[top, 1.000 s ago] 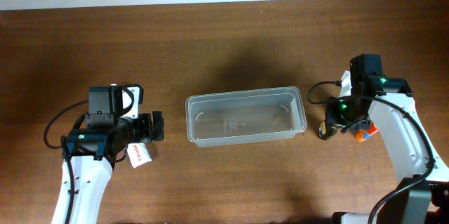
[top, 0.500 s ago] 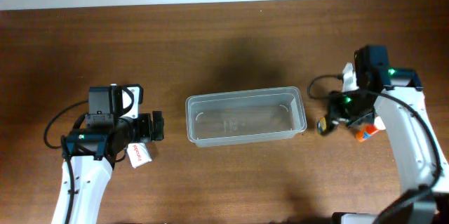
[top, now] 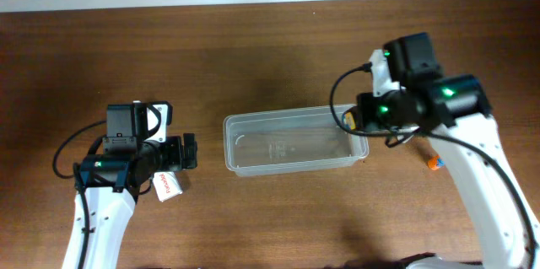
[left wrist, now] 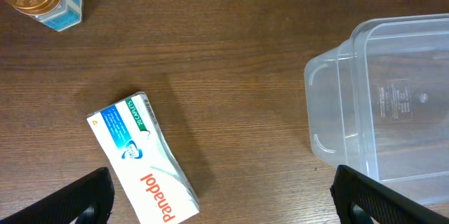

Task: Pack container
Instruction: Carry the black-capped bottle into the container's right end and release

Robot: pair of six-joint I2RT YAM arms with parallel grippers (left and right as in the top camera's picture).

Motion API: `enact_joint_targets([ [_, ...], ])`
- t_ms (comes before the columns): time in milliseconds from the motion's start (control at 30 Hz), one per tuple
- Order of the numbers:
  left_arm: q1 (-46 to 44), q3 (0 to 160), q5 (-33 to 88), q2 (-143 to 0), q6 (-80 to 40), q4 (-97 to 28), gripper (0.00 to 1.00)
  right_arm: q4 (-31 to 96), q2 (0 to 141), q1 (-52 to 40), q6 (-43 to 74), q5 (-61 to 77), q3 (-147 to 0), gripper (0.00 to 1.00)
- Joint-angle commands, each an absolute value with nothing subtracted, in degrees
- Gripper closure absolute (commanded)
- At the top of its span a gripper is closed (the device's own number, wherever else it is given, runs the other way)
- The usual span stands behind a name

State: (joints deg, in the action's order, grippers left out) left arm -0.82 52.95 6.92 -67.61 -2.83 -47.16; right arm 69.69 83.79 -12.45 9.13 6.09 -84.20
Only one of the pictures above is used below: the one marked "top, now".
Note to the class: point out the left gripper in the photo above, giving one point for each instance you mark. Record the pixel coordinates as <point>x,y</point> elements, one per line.
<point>176,162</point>

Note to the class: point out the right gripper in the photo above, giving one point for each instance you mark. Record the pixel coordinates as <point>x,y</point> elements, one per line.
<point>365,100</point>

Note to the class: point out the white Panadol medicine box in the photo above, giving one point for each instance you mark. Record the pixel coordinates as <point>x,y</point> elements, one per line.
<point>166,185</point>

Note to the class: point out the dark bottle white cap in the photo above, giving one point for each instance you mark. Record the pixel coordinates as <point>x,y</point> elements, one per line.
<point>349,119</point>

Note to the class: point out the orange bottle white cap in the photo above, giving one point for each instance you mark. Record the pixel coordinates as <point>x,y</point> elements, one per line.
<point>436,163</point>

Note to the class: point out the clear plastic container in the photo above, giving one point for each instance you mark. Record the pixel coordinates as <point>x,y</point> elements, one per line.
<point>287,141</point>

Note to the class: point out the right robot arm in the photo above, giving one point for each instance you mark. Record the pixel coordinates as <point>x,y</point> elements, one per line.
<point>412,97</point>

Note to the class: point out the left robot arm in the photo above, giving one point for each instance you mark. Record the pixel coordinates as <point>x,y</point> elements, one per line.
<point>135,150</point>

